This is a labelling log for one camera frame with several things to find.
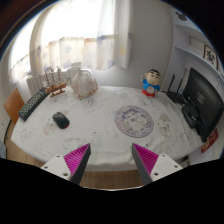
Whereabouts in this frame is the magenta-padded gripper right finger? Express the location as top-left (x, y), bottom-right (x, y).
top-left (131, 143), bottom-right (184, 186)

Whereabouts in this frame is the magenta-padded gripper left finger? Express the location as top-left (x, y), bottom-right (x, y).
top-left (40, 143), bottom-right (92, 186)

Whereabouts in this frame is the black computer mouse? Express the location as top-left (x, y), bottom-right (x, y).
top-left (52, 111), bottom-right (71, 130)

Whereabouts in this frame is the round purple printed mouse pad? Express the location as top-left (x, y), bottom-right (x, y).
top-left (114, 105), bottom-right (155, 139)

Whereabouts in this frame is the white printed tablecloth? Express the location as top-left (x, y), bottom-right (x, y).
top-left (10, 85), bottom-right (204, 168)

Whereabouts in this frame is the black monitor stand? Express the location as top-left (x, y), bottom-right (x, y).
top-left (181, 103), bottom-right (202, 130)

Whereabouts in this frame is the red card with print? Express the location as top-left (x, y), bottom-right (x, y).
top-left (200, 128), bottom-right (220, 154)

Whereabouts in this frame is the black router with antennas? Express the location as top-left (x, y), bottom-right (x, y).
top-left (166, 73), bottom-right (188, 105)

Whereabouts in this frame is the black keyboard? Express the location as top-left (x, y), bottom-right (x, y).
top-left (17, 87), bottom-right (50, 122)

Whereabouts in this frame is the large white conch shell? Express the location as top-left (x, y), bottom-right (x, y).
top-left (70, 68), bottom-right (99, 100)

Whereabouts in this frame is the cartoon boy figure clock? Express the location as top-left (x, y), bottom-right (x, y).
top-left (140, 68), bottom-right (163, 98)

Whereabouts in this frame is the wooden model sailing ship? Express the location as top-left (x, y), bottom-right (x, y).
top-left (44, 65), bottom-right (70, 98)

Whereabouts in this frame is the black monitor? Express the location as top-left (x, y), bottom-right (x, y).
top-left (181, 67), bottom-right (224, 144)

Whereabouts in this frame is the white star-print curtain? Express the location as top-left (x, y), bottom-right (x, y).
top-left (9, 0), bottom-right (133, 84)

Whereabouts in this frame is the white wall shelf unit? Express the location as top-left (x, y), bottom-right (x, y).
top-left (165, 6), bottom-right (224, 101)

